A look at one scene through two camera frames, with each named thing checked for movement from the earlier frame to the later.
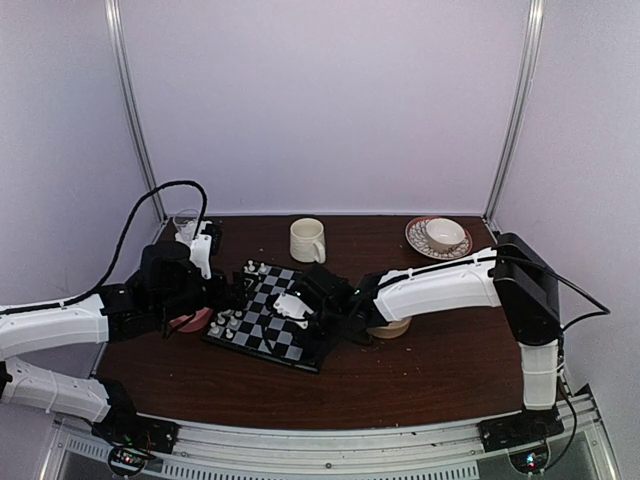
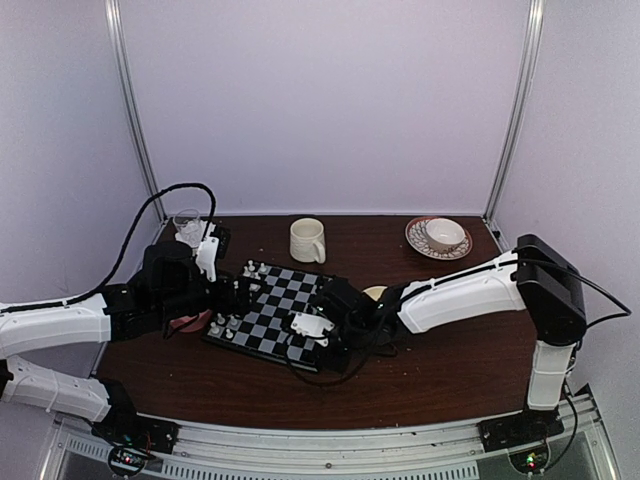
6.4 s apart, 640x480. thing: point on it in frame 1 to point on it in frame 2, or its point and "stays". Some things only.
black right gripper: [317, 348] to [338, 365]
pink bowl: [199, 322] stays
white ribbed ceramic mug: [307, 241] stays
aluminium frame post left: [117, 26] stays
